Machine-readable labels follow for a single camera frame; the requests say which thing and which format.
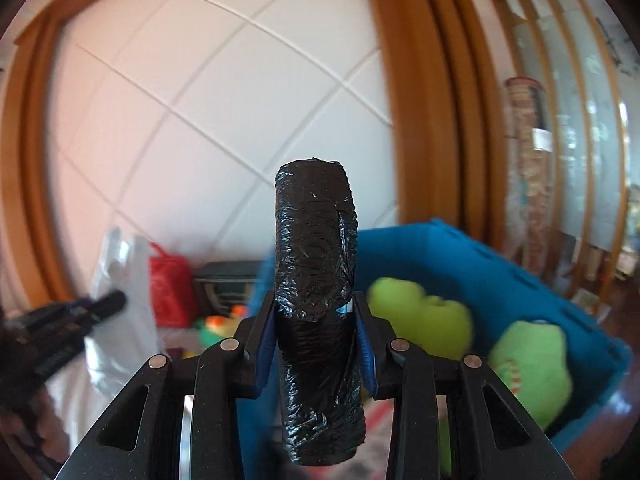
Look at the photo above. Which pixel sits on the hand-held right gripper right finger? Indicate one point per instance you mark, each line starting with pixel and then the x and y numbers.
pixel 365 355

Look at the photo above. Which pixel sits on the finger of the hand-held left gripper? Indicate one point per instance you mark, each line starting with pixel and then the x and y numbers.
pixel 107 305

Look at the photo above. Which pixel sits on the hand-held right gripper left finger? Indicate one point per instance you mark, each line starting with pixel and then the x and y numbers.
pixel 265 345

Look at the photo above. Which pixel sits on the white plastic bag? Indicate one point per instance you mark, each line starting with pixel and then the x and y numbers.
pixel 125 310

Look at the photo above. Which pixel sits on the green frog plush toy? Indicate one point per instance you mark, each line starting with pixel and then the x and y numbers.
pixel 420 310

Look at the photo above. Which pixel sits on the black trash bag roll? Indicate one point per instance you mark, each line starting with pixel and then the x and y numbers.
pixel 315 260

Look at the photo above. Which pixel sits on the blue plastic storage crate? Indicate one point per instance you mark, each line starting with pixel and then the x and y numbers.
pixel 450 260

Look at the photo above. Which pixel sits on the green cloth with striped trim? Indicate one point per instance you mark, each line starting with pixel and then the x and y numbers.
pixel 530 365

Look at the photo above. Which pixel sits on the red bear carry case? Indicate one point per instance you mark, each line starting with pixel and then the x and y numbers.
pixel 170 290

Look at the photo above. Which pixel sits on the patterned rolled carpet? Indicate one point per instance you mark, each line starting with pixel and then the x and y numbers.
pixel 530 170

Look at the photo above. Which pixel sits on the wooden framed glass partition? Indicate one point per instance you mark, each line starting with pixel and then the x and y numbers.
pixel 575 135

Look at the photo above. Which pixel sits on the wooden wall frame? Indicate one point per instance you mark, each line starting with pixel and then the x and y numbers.
pixel 415 110

